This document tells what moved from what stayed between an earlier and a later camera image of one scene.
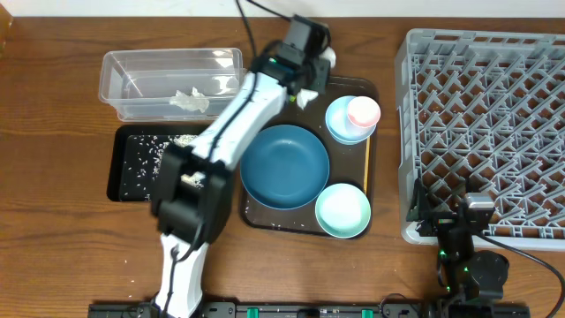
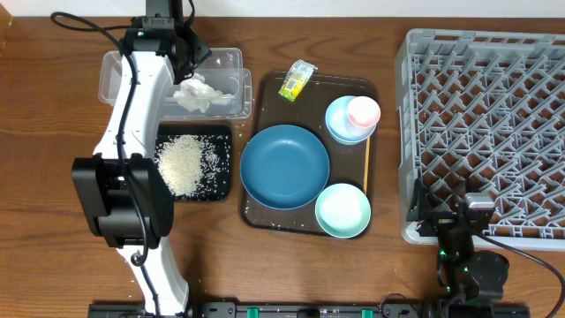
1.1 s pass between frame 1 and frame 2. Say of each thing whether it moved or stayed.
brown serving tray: stayed
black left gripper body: moved
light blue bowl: stayed
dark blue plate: stayed
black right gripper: stayed
